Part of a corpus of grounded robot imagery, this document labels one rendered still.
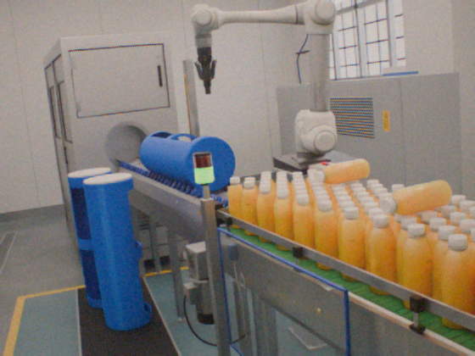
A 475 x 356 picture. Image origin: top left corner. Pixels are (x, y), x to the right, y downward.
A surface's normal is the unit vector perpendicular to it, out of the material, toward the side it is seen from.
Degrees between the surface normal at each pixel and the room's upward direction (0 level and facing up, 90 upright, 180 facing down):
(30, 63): 90
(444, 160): 90
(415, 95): 90
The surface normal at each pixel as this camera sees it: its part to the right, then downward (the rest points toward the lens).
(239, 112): 0.30, 0.14
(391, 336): -0.90, 0.16
